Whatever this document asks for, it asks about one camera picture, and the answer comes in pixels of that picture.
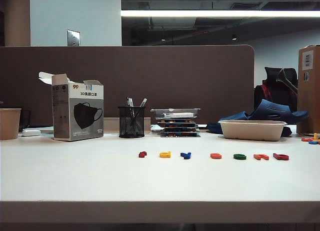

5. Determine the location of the colourful magnet letter pack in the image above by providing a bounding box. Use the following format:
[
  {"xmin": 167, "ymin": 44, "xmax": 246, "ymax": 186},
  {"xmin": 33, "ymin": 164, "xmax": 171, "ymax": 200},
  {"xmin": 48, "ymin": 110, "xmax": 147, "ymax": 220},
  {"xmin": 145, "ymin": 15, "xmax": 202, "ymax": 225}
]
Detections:
[
  {"xmin": 160, "ymin": 127, "xmax": 200, "ymax": 133},
  {"xmin": 157, "ymin": 118, "xmax": 197, "ymax": 125},
  {"xmin": 163, "ymin": 123, "xmax": 199, "ymax": 129},
  {"xmin": 159, "ymin": 131, "xmax": 201, "ymax": 138}
]

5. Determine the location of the dark red letter b magnet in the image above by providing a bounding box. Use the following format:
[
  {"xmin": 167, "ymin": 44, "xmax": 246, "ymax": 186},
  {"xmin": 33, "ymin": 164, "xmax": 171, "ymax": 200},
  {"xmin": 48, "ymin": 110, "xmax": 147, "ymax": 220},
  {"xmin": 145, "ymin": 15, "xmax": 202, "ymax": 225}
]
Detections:
[{"xmin": 272, "ymin": 152, "xmax": 290, "ymax": 161}]

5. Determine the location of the clear plastic case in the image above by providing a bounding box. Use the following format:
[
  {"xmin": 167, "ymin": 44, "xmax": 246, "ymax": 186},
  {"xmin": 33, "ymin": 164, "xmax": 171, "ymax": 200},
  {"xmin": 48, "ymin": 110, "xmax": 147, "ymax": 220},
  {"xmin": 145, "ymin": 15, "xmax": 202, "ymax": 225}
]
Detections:
[{"xmin": 150, "ymin": 107, "xmax": 201, "ymax": 121}]

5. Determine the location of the black mesh pen holder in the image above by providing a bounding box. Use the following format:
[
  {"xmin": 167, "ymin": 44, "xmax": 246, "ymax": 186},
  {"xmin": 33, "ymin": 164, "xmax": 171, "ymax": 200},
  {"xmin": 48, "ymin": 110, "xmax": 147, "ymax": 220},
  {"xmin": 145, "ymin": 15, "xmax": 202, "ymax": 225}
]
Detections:
[{"xmin": 117, "ymin": 105, "xmax": 146, "ymax": 139}]

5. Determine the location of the brown desk partition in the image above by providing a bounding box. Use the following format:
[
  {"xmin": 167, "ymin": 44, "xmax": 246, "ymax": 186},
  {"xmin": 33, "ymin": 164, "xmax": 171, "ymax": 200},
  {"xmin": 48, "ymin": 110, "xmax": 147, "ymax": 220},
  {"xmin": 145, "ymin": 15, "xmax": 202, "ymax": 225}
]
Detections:
[{"xmin": 0, "ymin": 44, "xmax": 256, "ymax": 128}]

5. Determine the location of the dark blue foam slipper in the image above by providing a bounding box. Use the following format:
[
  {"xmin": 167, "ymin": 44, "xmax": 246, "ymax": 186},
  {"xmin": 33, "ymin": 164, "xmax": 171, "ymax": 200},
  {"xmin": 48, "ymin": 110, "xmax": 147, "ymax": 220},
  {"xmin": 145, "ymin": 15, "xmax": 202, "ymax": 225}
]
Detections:
[
  {"xmin": 206, "ymin": 110, "xmax": 293, "ymax": 138},
  {"xmin": 249, "ymin": 98, "xmax": 310, "ymax": 125}
]

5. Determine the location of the grey face mask box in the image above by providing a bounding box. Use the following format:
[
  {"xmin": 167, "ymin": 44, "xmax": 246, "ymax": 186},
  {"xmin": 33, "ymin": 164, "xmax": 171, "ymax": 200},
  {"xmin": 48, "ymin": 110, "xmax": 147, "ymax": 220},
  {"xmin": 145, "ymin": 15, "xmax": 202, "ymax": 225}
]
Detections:
[{"xmin": 38, "ymin": 70, "xmax": 105, "ymax": 142}]

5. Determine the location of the beige pulp food tray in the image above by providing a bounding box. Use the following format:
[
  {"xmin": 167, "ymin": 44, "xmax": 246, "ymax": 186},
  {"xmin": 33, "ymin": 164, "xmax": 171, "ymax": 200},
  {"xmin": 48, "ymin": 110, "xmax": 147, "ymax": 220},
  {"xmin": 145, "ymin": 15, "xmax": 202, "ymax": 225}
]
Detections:
[{"xmin": 217, "ymin": 119, "xmax": 288, "ymax": 142}]

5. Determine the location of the red black garment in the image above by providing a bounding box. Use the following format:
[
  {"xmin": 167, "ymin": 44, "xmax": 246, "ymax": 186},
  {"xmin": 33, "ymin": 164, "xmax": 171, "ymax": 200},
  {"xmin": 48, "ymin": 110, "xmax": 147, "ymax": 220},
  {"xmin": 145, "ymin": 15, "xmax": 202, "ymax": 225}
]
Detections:
[{"xmin": 254, "ymin": 83, "xmax": 275, "ymax": 104}]

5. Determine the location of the white ceiling light strip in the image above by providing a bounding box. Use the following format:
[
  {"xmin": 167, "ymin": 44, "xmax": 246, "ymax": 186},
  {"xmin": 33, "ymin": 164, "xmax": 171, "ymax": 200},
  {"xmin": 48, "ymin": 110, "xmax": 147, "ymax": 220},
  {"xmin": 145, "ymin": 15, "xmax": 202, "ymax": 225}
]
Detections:
[{"xmin": 120, "ymin": 9, "xmax": 320, "ymax": 18}]

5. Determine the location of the black office chair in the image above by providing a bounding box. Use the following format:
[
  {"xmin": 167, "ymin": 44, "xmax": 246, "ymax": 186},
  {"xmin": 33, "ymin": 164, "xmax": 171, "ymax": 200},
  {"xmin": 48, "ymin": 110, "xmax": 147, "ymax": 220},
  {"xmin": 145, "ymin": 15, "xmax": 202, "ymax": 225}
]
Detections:
[{"xmin": 254, "ymin": 66, "xmax": 300, "ymax": 112}]

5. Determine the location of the white earbuds case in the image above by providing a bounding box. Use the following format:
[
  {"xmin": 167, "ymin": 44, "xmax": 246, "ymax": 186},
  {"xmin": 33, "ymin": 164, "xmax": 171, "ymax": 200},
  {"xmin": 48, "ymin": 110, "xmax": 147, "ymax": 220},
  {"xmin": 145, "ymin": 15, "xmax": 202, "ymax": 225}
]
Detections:
[{"xmin": 21, "ymin": 129, "xmax": 42, "ymax": 137}]

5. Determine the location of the small black container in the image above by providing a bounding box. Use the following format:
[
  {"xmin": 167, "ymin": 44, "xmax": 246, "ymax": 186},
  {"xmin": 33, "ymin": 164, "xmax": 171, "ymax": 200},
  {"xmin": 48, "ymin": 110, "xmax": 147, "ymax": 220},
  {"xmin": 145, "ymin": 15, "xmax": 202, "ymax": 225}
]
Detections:
[{"xmin": 19, "ymin": 109, "xmax": 32, "ymax": 131}]

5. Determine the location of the brown cardboard box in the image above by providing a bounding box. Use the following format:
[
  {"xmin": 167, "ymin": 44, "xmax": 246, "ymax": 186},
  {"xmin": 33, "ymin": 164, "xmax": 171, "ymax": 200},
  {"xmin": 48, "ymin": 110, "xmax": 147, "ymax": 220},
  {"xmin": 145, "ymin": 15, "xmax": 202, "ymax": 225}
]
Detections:
[{"xmin": 296, "ymin": 44, "xmax": 320, "ymax": 135}]

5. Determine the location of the brown paper cup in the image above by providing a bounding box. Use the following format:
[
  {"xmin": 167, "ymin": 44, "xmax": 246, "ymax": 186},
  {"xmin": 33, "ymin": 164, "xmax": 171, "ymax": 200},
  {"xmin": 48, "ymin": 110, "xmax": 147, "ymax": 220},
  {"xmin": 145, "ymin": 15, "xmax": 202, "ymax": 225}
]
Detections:
[{"xmin": 0, "ymin": 107, "xmax": 22, "ymax": 141}]

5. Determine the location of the metal wall plate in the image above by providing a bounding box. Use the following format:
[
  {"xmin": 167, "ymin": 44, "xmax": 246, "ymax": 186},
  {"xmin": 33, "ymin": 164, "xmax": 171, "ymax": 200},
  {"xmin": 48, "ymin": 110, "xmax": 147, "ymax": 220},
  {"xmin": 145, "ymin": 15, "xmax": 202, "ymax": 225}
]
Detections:
[{"xmin": 66, "ymin": 29, "xmax": 81, "ymax": 47}]

